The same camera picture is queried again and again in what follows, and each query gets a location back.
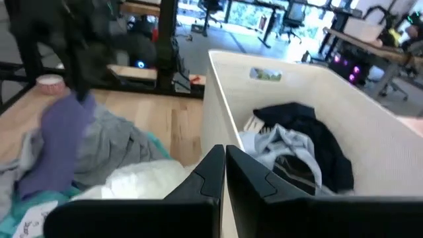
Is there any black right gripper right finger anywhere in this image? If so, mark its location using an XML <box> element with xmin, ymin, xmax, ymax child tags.
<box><xmin>225</xmin><ymin>144</ymin><xmax>423</xmax><ymax>238</ymax></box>

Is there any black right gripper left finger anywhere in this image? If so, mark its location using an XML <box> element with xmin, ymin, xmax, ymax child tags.
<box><xmin>42</xmin><ymin>144</ymin><xmax>226</xmax><ymax>238</ymax></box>

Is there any white fluffy garment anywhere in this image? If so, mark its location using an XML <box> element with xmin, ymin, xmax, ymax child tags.
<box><xmin>70</xmin><ymin>159</ymin><xmax>201</xmax><ymax>202</ymax></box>

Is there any purple garment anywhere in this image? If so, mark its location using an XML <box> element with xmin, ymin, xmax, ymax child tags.
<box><xmin>17</xmin><ymin>92</ymin><xmax>97</xmax><ymax>200</ymax></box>

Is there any light blue shirt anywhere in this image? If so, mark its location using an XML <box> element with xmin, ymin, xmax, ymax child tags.
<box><xmin>237</xmin><ymin>124</ymin><xmax>331</xmax><ymax>196</ymax></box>

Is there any grey garment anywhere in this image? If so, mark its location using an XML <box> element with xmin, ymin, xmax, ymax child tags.
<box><xmin>0</xmin><ymin>104</ymin><xmax>167</xmax><ymax>219</ymax></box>

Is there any teal drawstring garment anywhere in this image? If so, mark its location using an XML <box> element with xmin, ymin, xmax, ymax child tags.
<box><xmin>0</xmin><ymin>131</ymin><xmax>173</xmax><ymax>238</ymax></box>

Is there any dark striped garment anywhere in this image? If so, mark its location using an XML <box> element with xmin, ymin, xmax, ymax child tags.
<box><xmin>272</xmin><ymin>154</ymin><xmax>317</xmax><ymax>196</ymax></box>

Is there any wooden shelf board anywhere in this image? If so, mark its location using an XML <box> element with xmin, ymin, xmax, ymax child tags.
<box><xmin>106</xmin><ymin>63</ymin><xmax>159</xmax><ymax>83</ymax></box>

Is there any dark bag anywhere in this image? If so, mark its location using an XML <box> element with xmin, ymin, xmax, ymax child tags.
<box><xmin>98</xmin><ymin>15</ymin><xmax>159</xmax><ymax>69</ymax></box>

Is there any white perforated plastic basket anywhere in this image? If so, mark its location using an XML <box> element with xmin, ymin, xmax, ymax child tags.
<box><xmin>200</xmin><ymin>49</ymin><xmax>423</xmax><ymax>238</ymax></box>

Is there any white printed cloth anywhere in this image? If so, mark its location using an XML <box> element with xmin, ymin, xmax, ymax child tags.
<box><xmin>12</xmin><ymin>199</ymin><xmax>59</xmax><ymax>238</ymax></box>

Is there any black office chair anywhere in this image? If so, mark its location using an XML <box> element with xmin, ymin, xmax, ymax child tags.
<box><xmin>197</xmin><ymin>0</ymin><xmax>225</xmax><ymax>30</ymax></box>
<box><xmin>278</xmin><ymin>1</ymin><xmax>307</xmax><ymax>44</ymax></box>

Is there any computer with pink lights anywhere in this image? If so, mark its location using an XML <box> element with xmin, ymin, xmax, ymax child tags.
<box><xmin>328</xmin><ymin>49</ymin><xmax>366</xmax><ymax>87</ymax></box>

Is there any wooden desk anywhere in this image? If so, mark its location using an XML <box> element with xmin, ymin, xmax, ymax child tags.
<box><xmin>322</xmin><ymin>26</ymin><xmax>423</xmax><ymax>100</ymax></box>

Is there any white box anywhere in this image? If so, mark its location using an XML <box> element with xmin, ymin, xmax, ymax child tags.
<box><xmin>342</xmin><ymin>16</ymin><xmax>387</xmax><ymax>44</ymax></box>

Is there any black frame rail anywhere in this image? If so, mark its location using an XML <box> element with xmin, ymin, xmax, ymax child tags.
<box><xmin>0</xmin><ymin>61</ymin><xmax>205</xmax><ymax>115</ymax></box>

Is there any black frame post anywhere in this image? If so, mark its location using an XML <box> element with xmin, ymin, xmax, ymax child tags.
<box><xmin>154</xmin><ymin>0</ymin><xmax>180</xmax><ymax>93</ymax></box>

